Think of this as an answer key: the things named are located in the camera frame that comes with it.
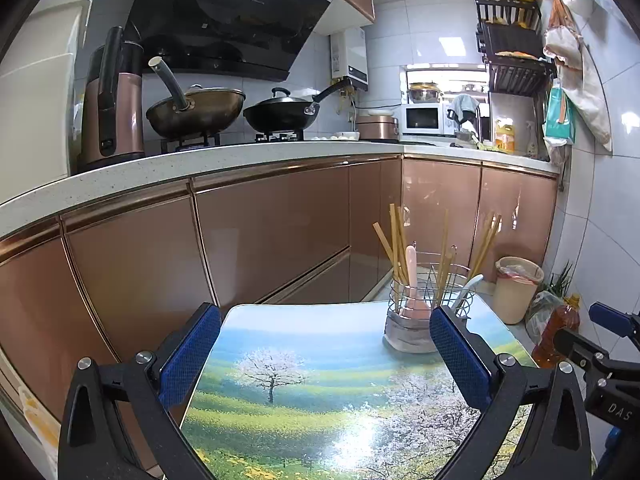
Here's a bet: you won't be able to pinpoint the beige trash bin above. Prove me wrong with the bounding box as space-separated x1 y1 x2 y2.
494 256 545 325

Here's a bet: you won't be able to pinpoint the wire utensil holder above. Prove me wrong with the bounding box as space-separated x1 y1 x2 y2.
384 247 476 353

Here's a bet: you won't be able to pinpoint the green tissue packet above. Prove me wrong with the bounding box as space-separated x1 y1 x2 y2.
542 82 576 146

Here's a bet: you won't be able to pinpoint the bronze wok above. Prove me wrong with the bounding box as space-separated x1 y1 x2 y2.
146 56 247 138

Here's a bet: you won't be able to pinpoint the white dish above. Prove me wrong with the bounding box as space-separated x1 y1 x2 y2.
305 131 361 142

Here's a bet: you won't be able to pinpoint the black wall rack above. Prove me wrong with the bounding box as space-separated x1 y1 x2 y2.
475 0 558 96

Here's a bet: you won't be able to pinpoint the hanging white plastic bags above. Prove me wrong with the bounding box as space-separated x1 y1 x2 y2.
542 0 613 153

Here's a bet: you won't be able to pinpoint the grey towel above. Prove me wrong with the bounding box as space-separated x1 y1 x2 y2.
446 94 481 126

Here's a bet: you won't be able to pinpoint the copper black blender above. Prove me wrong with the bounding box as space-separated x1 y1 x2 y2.
80 26 146 171

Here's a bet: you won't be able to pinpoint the copper rice cooker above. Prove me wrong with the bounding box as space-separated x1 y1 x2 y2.
356 114 399 142

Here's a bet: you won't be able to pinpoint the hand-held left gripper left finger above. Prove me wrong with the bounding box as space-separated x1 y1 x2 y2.
59 302 223 480

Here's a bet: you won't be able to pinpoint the black wok with lid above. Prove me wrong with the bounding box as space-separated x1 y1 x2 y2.
243 81 351 133

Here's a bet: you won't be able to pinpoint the white microwave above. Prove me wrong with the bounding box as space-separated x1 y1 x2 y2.
400 102 448 137

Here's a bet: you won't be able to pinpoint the black range hood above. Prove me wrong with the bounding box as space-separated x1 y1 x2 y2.
120 0 341 82

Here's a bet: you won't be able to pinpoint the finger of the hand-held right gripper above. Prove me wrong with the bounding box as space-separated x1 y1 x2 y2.
552 327 618 368
588 301 640 338

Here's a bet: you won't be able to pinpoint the gas stove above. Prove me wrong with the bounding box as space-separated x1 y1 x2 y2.
160 130 306 153

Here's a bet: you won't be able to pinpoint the clear plastic bag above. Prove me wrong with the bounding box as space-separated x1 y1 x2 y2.
525 290 566 346

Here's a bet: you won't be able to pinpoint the yellow oil bottle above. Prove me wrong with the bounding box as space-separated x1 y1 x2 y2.
494 119 516 155

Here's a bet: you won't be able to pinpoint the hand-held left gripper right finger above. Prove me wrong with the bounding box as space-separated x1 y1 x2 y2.
429 305 593 480

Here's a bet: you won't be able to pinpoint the amber oil bottle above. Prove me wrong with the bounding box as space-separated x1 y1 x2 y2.
532 294 581 370

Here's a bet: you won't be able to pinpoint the white water heater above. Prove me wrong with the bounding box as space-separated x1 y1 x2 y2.
330 27 370 92

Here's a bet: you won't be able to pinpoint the pink plastic spoon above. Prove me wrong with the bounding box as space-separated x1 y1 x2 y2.
400 245 432 320

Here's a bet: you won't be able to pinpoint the steel pot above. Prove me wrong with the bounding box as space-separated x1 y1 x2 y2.
407 82 442 103

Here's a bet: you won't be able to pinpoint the bunch of wooden chopsticks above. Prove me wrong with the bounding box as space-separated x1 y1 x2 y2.
372 203 502 313

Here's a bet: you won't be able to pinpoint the green onions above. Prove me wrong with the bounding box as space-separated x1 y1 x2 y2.
547 260 576 301

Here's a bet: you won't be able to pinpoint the kitchen window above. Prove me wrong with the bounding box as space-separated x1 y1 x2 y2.
400 65 490 106

